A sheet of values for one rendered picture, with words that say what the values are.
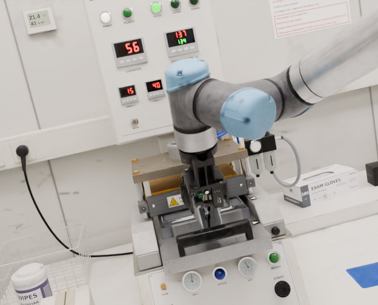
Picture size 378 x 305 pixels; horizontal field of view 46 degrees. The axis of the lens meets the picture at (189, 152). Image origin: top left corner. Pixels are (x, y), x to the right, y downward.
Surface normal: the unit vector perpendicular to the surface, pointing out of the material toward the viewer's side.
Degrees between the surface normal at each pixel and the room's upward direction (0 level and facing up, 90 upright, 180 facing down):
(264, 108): 107
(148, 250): 41
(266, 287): 65
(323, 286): 0
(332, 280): 0
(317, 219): 90
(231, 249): 90
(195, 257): 90
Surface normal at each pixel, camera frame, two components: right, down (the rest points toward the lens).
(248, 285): 0.04, -0.25
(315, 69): -0.76, 0.15
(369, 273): -0.20, -0.96
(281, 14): 0.18, 0.16
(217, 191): 0.20, 0.49
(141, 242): -0.06, -0.61
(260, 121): 0.68, 0.30
